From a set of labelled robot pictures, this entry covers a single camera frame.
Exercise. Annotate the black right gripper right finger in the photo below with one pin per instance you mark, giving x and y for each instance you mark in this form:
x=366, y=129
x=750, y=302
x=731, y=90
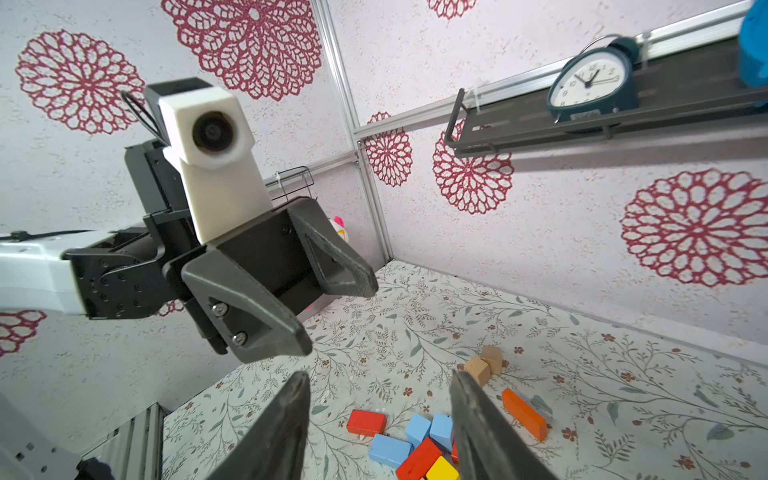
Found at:
x=487, y=445

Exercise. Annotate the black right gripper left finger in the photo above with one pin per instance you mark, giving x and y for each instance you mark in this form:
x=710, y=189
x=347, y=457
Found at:
x=274, y=446

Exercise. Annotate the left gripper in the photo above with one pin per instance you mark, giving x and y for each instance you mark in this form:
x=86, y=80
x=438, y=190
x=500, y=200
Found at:
x=244, y=291

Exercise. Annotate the light blue cube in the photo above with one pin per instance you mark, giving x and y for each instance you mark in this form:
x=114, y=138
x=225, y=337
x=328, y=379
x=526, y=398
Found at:
x=441, y=432
x=417, y=430

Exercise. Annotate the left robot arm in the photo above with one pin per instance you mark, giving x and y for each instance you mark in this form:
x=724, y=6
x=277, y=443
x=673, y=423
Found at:
x=35, y=276

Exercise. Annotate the yellow cube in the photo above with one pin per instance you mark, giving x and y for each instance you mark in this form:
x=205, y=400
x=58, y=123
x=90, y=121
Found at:
x=442, y=469

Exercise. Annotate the orange flat block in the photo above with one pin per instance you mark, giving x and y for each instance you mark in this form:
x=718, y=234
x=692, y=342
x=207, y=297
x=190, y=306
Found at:
x=526, y=415

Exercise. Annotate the long red block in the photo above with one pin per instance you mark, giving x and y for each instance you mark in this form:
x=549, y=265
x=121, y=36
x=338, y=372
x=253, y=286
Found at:
x=420, y=461

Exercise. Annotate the natural wood cube lower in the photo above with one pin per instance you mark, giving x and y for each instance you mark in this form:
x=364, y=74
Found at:
x=479, y=370

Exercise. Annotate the natural wood cube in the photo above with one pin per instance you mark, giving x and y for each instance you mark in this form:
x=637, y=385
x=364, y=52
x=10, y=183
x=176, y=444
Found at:
x=493, y=357
x=479, y=370

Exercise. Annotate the natural wood cube upper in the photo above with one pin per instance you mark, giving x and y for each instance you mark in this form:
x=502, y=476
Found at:
x=493, y=357

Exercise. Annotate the red block left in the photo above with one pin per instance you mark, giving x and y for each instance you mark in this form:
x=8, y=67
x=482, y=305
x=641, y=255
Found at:
x=366, y=423

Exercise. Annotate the light blue block middle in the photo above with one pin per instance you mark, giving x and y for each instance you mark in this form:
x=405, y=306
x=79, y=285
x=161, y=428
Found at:
x=388, y=451

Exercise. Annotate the dark green alarm clock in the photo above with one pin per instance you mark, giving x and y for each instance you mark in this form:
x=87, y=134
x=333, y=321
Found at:
x=598, y=81

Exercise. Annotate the black wire basket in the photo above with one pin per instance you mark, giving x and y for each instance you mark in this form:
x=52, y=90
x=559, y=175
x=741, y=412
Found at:
x=284, y=185

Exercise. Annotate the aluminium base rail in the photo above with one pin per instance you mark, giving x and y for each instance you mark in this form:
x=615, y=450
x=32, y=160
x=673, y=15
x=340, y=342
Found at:
x=132, y=451

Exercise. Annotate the grey wall shelf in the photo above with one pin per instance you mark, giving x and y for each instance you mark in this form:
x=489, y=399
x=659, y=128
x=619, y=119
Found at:
x=700, y=86

